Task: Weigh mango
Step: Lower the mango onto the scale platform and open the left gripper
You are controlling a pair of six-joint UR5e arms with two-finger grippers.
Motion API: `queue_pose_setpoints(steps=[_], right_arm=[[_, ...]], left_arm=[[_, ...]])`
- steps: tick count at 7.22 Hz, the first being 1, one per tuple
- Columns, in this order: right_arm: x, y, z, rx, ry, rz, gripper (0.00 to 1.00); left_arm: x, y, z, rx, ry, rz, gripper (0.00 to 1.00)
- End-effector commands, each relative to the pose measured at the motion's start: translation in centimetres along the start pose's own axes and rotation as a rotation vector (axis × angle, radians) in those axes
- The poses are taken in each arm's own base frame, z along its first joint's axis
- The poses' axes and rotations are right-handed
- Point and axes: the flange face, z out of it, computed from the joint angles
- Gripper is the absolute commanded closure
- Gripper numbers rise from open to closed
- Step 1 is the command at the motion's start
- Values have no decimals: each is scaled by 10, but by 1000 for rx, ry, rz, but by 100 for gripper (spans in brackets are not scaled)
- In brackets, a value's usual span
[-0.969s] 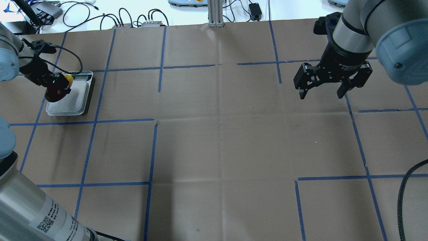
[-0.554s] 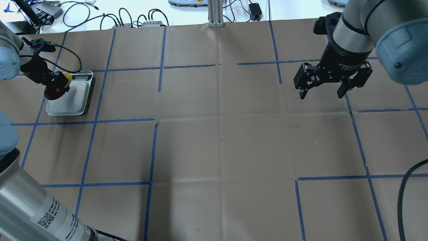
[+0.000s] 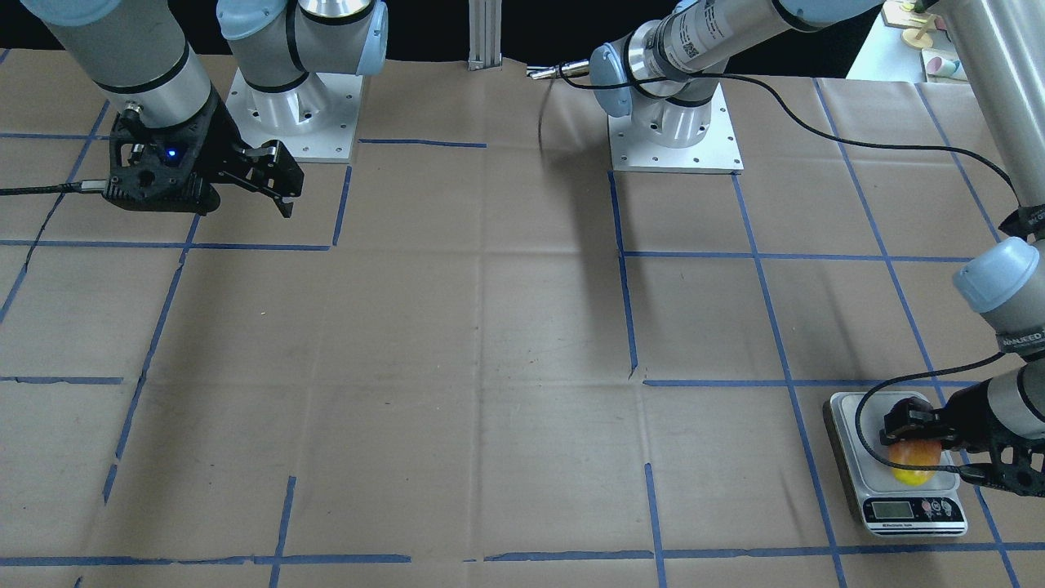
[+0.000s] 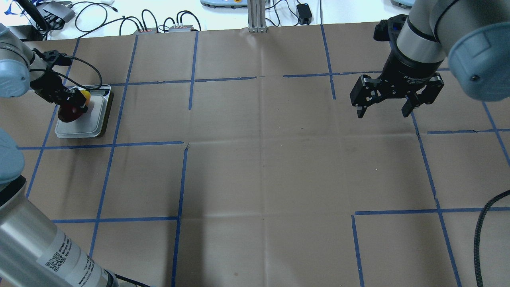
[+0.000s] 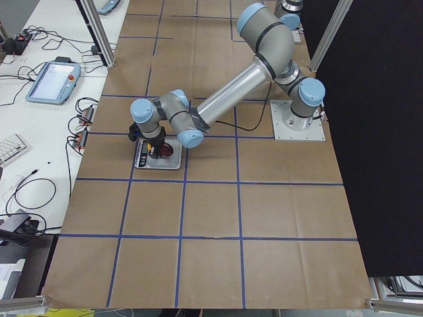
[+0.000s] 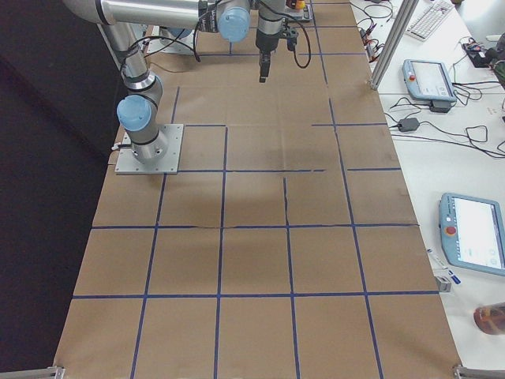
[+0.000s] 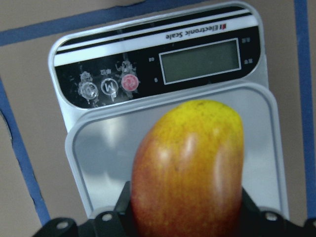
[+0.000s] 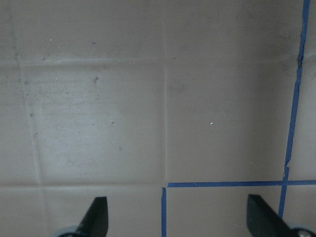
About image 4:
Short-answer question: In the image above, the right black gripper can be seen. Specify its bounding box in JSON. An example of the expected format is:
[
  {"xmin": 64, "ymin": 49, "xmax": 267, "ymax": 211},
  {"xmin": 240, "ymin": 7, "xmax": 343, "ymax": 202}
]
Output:
[{"xmin": 349, "ymin": 51, "xmax": 445, "ymax": 119}]

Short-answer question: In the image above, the black power adapter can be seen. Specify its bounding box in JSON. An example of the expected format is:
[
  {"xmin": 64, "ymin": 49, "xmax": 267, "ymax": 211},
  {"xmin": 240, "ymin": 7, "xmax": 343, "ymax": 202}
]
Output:
[{"xmin": 296, "ymin": 3, "xmax": 313, "ymax": 25}]

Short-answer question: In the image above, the red yellow mango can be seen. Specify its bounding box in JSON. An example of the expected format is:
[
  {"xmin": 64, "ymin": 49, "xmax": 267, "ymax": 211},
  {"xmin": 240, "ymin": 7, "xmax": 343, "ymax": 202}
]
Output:
[{"xmin": 57, "ymin": 90, "xmax": 91, "ymax": 122}]

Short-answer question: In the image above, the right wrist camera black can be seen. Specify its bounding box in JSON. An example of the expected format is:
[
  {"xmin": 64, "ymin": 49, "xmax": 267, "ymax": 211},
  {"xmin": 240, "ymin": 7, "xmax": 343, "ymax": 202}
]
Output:
[{"xmin": 373, "ymin": 14, "xmax": 408, "ymax": 45}]

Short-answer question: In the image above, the blue teach pendant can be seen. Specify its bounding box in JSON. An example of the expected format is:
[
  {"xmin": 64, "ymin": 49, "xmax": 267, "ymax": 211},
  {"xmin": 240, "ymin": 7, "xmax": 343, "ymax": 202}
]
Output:
[{"xmin": 200, "ymin": 0, "xmax": 248, "ymax": 9}]

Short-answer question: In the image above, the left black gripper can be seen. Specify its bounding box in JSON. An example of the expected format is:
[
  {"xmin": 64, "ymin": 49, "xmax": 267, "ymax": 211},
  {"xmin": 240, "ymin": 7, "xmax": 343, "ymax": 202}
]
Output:
[{"xmin": 30, "ymin": 71, "xmax": 89, "ymax": 111}]

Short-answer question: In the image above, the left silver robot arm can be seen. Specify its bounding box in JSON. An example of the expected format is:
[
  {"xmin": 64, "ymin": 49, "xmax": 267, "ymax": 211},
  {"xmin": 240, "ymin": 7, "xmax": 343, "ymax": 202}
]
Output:
[{"xmin": 0, "ymin": 25, "xmax": 120, "ymax": 287}]

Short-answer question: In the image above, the brown paper table cover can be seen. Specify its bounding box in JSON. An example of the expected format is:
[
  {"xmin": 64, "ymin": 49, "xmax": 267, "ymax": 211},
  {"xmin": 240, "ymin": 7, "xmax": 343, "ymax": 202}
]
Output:
[{"xmin": 1, "ymin": 22, "xmax": 509, "ymax": 287}]

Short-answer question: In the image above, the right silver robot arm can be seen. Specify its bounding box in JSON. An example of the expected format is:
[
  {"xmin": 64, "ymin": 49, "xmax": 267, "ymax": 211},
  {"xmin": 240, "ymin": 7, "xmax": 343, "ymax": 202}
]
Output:
[{"xmin": 349, "ymin": 0, "xmax": 510, "ymax": 118}]

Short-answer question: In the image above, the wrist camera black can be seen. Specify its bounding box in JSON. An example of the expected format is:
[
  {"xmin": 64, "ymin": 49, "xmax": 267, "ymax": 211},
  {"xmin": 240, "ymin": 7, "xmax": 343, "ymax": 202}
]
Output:
[
  {"xmin": 373, "ymin": 14, "xmax": 408, "ymax": 45},
  {"xmin": 32, "ymin": 48, "xmax": 73, "ymax": 68}
]

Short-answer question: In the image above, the aluminium frame post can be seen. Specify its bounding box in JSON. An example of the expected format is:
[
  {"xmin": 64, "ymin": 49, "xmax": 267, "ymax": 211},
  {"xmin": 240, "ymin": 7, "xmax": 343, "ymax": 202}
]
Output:
[{"xmin": 247, "ymin": 0, "xmax": 267, "ymax": 33}]

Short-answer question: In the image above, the silver digital kitchen scale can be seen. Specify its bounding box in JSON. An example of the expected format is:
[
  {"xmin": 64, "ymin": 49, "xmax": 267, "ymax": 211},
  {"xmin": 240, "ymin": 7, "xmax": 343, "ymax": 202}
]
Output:
[{"xmin": 54, "ymin": 84, "xmax": 114, "ymax": 139}]

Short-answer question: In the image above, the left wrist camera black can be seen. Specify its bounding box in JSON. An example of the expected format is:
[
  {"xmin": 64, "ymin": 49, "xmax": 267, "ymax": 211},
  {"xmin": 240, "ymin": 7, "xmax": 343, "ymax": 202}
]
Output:
[{"xmin": 32, "ymin": 48, "xmax": 73, "ymax": 68}]

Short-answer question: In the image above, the black braided cable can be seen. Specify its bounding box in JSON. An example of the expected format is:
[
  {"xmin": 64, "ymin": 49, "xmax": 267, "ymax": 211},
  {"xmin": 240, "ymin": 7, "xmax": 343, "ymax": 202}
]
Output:
[{"xmin": 473, "ymin": 189, "xmax": 510, "ymax": 287}]

